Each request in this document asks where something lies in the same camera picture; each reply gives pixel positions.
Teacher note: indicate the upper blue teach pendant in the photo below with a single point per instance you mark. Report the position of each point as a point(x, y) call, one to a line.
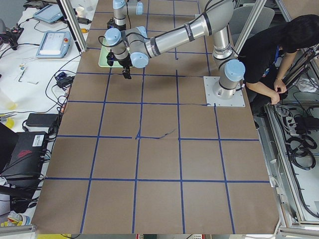
point(49, 14)

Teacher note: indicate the black computer case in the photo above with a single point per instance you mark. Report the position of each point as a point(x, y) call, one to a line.
point(21, 153)

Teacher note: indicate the lower blue teach pendant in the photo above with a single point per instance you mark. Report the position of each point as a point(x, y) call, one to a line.
point(54, 44)

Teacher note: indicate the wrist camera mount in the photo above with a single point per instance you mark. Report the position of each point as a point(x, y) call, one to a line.
point(111, 24)
point(110, 58)

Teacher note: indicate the black power adapter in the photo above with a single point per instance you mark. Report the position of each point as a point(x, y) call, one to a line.
point(82, 20)

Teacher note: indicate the white cup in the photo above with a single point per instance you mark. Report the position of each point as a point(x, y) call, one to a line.
point(80, 11)

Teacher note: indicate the blue teach pendant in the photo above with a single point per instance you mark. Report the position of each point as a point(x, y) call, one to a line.
point(54, 44)
point(49, 14)

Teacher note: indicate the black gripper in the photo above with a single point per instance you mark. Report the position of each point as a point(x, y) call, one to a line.
point(125, 63)
point(114, 28)

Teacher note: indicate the mint green tray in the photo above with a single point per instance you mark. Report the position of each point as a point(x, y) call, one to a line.
point(103, 62)

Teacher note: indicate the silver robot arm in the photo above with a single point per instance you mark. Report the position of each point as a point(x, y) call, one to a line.
point(123, 9)
point(133, 48)

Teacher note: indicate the person in black shirt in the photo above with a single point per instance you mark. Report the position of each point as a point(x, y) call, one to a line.
point(269, 54)

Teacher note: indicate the black power brick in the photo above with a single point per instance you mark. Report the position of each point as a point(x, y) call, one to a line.
point(41, 120)

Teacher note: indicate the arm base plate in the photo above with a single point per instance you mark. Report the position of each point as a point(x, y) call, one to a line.
point(220, 97)

